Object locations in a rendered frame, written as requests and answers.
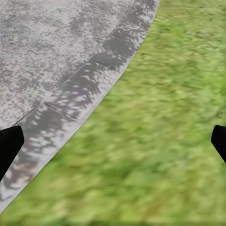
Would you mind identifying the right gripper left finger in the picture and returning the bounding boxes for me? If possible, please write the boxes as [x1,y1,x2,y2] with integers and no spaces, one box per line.
[0,126,24,181]

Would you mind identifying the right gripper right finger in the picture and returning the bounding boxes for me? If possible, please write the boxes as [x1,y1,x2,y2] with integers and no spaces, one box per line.
[211,125,226,163]

